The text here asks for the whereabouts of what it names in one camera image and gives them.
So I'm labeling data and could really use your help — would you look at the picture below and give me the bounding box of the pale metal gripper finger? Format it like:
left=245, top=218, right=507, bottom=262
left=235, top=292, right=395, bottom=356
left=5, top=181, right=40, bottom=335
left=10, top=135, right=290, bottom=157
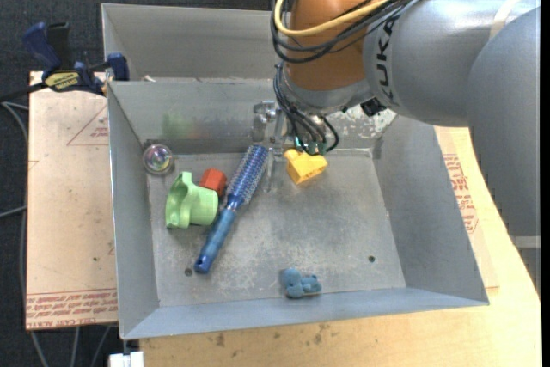
left=268, top=115, right=288, bottom=191
left=252, top=101, right=277, bottom=144

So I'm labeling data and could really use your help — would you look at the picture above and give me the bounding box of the yellow toy block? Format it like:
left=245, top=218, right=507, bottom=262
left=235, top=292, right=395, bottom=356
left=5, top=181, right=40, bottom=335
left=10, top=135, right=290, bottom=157
left=283, top=147, right=329, bottom=186

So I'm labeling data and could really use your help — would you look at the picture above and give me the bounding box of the red-orange small block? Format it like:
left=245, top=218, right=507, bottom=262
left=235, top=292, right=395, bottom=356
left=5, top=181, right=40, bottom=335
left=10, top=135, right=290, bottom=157
left=199, top=168, right=228, bottom=197

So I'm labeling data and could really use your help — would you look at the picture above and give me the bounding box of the grey metal bin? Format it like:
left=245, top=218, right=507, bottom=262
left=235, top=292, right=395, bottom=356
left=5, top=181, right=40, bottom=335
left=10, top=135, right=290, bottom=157
left=101, top=3, right=490, bottom=340

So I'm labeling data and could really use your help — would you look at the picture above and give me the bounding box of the blue hairbrush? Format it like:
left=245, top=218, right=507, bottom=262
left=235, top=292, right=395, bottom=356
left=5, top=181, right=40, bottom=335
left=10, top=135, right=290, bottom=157
left=193, top=144, right=270, bottom=275

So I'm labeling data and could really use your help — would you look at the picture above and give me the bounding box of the light green plastic cup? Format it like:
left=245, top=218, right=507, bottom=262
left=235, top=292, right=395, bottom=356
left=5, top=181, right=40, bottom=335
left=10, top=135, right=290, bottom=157
left=164, top=171, right=221, bottom=230

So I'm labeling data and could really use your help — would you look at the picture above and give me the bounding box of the clear iridescent ball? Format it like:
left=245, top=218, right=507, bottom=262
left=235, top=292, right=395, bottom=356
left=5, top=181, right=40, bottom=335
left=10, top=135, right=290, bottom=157
left=142, top=143, right=175, bottom=176

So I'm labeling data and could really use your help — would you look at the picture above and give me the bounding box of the blue toy animal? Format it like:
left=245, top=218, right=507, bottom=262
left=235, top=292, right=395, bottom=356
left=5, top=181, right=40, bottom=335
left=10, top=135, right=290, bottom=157
left=279, top=267, right=323, bottom=300

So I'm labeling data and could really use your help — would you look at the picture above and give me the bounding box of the brown cardboard board, red print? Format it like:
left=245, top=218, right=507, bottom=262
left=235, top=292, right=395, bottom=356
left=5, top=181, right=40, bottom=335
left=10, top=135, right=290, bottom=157
left=25, top=70, right=502, bottom=332

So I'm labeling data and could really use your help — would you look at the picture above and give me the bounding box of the black cylinder on white bracket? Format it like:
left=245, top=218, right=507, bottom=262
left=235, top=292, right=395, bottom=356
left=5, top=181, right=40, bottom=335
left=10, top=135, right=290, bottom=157
left=359, top=96, right=384, bottom=118

